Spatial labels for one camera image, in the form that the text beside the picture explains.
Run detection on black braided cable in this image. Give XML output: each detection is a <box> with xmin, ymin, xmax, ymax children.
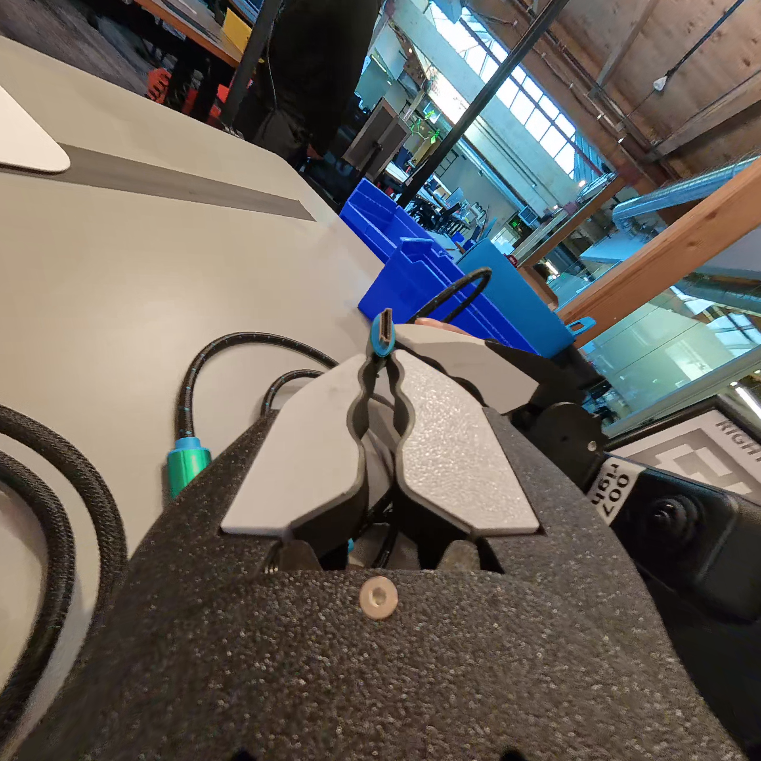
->
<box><xmin>0</xmin><ymin>404</ymin><xmax>128</xmax><ymax>711</ymax></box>

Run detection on yellow slotted bin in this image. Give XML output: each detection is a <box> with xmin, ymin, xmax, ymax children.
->
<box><xmin>223</xmin><ymin>7</ymin><xmax>262</xmax><ymax>63</ymax></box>

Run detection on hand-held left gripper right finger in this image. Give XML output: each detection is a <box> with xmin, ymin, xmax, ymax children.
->
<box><xmin>388</xmin><ymin>350</ymin><xmax>541</xmax><ymax>568</ymax></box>

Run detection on person's right hand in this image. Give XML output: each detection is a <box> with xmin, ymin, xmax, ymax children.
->
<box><xmin>413</xmin><ymin>317</ymin><xmax>473</xmax><ymax>337</ymax></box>

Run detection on green plug braided cable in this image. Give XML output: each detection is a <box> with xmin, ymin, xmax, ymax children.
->
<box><xmin>166</xmin><ymin>332</ymin><xmax>340</xmax><ymax>499</ymax></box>
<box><xmin>348</xmin><ymin>268</ymin><xmax>493</xmax><ymax>568</ymax></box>

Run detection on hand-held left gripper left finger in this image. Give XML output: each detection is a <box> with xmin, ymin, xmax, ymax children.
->
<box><xmin>220</xmin><ymin>355</ymin><xmax>369</xmax><ymax>568</ymax></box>

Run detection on silver ceiling duct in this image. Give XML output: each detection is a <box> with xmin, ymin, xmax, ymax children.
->
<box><xmin>612</xmin><ymin>156</ymin><xmax>761</xmax><ymax>222</ymax></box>

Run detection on black-framed printed panel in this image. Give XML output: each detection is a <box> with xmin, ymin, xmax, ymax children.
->
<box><xmin>606</xmin><ymin>398</ymin><xmax>761</xmax><ymax>506</ymax></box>

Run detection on wood-framed black panel stand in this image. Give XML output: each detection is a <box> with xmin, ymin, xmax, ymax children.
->
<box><xmin>0</xmin><ymin>86</ymin><xmax>71</xmax><ymax>174</ymax></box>

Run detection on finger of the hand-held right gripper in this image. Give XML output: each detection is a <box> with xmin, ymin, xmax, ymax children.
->
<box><xmin>394</xmin><ymin>324</ymin><xmax>540</xmax><ymax>416</ymax></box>

